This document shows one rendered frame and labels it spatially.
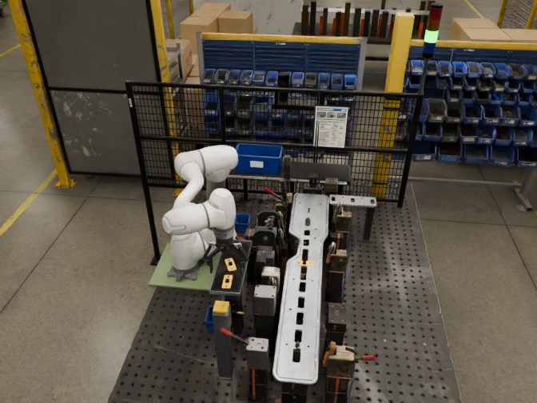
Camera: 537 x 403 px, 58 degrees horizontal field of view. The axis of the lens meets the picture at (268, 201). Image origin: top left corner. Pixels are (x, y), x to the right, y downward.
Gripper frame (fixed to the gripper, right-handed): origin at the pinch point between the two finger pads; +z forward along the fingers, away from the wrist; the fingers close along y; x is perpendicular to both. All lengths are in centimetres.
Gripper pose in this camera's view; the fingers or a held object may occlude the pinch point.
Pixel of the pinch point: (226, 269)
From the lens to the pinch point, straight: 218.1
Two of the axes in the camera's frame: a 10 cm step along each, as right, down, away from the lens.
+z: 0.0, 8.3, 5.7
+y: 10.0, 0.4, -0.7
